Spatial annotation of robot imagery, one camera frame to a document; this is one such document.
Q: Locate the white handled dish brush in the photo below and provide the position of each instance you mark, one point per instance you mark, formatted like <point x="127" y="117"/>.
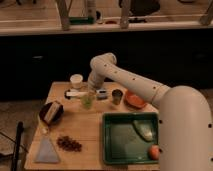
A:
<point x="74" y="94"/>

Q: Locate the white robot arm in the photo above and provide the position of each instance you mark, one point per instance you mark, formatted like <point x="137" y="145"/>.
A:
<point x="185" y="131"/>

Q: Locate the small metal cup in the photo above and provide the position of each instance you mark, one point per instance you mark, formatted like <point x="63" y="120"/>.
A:
<point x="117" y="95"/>

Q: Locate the green plastic cup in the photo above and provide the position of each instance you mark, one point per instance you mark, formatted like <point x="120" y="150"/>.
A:
<point x="87" y="100"/>

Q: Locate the orange bowl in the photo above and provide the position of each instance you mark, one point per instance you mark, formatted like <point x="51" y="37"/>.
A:
<point x="134" y="100"/>

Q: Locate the white paper cup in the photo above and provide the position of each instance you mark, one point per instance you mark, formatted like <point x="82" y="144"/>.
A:
<point x="76" y="81"/>

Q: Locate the slice of cake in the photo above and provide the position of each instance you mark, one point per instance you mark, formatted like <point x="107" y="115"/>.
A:
<point x="52" y="111"/>

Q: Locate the green plastic tray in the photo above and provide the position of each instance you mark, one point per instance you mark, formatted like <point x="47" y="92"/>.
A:
<point x="121" y="143"/>

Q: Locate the red tomato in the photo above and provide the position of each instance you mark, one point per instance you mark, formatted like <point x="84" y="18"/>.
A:
<point x="154" y="152"/>

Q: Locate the blue triangular cloth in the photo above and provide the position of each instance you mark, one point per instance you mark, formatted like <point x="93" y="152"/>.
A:
<point x="46" y="152"/>

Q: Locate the black stand pole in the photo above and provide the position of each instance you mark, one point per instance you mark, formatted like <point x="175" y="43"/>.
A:
<point x="15" y="157"/>

